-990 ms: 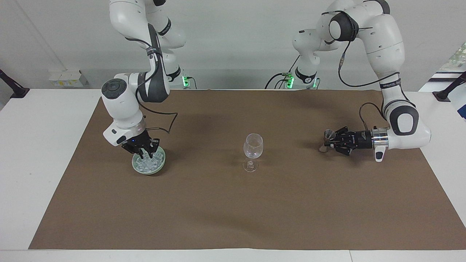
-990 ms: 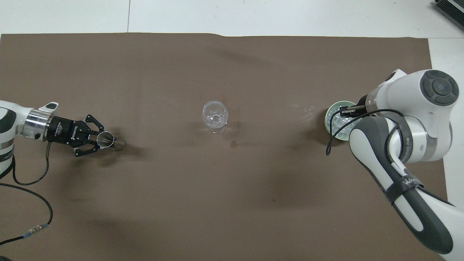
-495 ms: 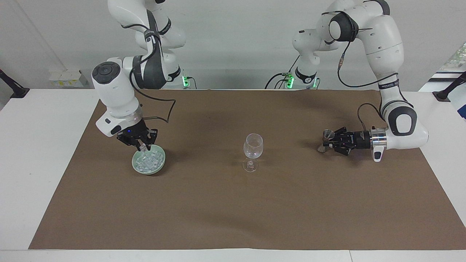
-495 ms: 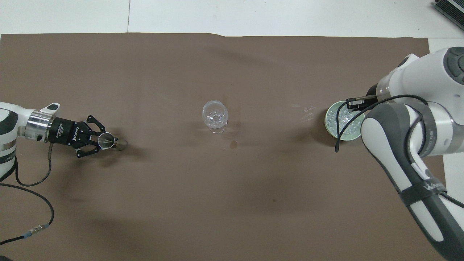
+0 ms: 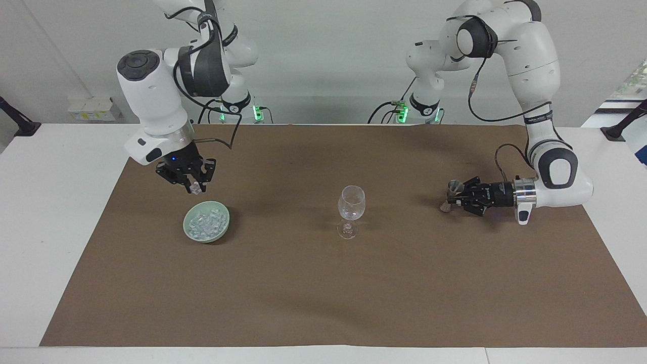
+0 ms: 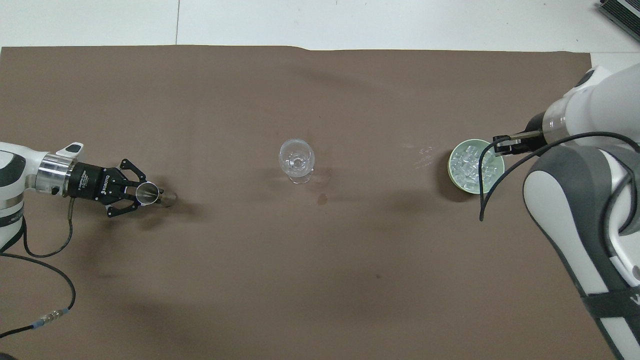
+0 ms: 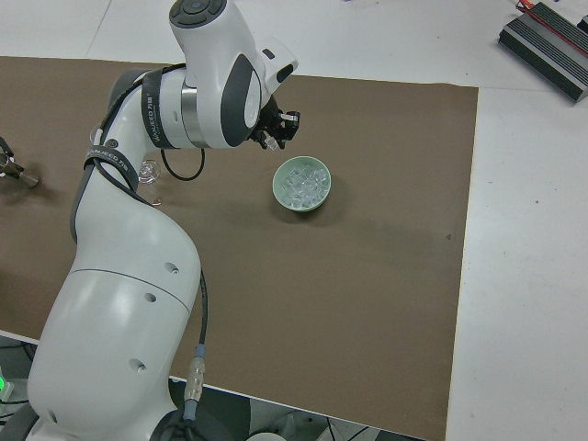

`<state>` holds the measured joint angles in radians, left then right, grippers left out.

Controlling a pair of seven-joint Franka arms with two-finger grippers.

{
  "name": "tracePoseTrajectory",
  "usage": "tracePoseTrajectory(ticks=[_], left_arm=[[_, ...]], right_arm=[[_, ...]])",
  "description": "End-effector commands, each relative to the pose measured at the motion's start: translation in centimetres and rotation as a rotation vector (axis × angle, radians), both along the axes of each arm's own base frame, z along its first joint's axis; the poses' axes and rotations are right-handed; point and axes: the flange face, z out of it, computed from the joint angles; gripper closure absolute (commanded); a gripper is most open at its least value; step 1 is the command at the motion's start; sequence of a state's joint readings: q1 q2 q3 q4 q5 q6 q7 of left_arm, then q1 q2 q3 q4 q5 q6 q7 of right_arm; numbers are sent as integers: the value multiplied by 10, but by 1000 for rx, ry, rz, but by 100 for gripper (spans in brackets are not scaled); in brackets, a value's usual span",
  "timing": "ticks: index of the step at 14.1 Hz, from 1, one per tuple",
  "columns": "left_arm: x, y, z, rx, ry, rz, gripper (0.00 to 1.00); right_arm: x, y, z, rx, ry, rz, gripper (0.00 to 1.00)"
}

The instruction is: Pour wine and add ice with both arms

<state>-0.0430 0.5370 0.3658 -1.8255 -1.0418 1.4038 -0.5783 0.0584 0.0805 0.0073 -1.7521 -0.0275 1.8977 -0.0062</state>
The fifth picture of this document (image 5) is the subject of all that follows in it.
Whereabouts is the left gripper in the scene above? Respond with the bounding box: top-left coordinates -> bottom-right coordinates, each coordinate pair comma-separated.
454,176 -> 516,217

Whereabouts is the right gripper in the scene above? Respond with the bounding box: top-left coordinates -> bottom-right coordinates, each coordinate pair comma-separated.
155,142 -> 217,194

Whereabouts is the silver metal jigger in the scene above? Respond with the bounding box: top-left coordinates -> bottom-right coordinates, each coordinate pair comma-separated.
438,179 -> 464,213

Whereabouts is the clear wine glass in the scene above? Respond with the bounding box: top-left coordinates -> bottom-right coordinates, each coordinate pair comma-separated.
336,185 -> 366,240

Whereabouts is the pale green bowl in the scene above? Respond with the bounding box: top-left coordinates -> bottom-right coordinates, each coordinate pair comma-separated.
182,201 -> 230,244

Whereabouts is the white box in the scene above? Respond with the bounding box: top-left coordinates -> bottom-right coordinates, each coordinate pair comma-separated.
67,96 -> 122,122

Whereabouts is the black stand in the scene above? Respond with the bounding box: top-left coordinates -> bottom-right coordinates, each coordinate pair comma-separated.
600,98 -> 647,143
0,96 -> 42,138

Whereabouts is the black cable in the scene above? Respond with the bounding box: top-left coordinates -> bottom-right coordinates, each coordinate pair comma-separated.
367,76 -> 418,125
173,44 -> 243,151
197,99 -> 224,125
447,15 -> 553,184

